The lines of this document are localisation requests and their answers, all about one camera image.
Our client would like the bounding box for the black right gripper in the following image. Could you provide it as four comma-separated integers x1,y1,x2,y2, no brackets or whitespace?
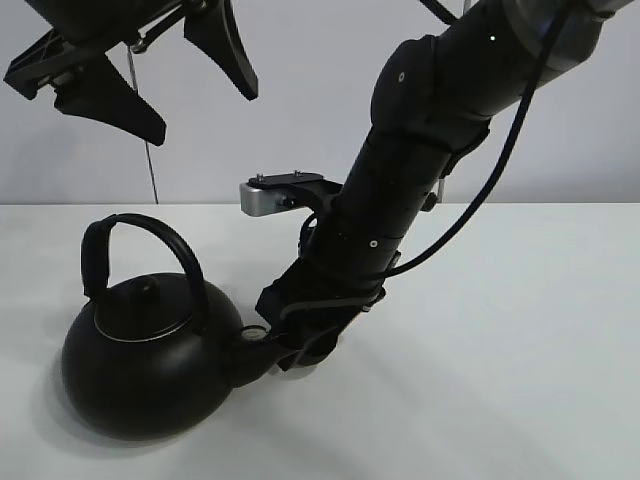
255,257,386,371

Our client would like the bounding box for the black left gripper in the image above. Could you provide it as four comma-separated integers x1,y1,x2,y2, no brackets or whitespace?
4,0,259,146

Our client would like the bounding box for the black round tea kettle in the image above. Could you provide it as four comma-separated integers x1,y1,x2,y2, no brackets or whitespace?
61,213,300,440

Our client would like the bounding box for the small black teacup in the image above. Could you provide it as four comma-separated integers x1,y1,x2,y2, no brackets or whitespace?
291,349,332,369

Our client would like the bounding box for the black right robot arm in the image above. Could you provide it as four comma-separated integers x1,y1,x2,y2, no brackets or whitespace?
249,1,623,370

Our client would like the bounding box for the thin dark left pole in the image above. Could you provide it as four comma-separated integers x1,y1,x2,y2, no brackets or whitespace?
126,46,160,205

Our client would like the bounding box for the thin grey right pole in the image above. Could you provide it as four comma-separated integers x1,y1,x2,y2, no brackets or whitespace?
436,178,446,203

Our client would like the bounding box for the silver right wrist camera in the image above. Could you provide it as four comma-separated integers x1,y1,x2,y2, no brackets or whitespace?
239,170,342,217

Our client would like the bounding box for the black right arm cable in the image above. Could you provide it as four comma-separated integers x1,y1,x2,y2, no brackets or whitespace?
279,0,576,346

